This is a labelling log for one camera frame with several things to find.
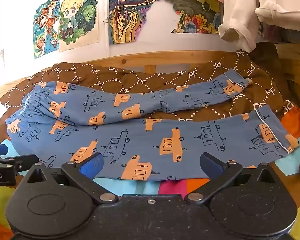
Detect swirl painting wall poster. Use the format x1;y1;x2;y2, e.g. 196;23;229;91
109;0;163;45

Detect dark hanging cloth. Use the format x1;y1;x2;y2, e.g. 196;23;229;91
259;21;300;43

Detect orange-haired figure wall poster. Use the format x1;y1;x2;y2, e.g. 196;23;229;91
33;0;61;59

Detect blue pants with orange print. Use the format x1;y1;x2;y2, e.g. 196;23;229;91
5;74;299;182

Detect white wall pipe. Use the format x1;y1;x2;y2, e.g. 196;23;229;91
104;0;111;58

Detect wooden bed frame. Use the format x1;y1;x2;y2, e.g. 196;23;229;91
0;42;300;105

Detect blond figure wall poster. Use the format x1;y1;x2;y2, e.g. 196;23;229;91
57;0;101;53

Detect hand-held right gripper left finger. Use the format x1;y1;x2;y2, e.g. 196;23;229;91
21;152;119;205

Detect brown printed blanket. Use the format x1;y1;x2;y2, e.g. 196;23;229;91
0;49;300;130

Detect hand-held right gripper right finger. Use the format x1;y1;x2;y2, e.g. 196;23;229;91
184;152;283;205

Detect white hanging cloth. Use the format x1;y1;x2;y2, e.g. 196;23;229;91
254;1;300;34

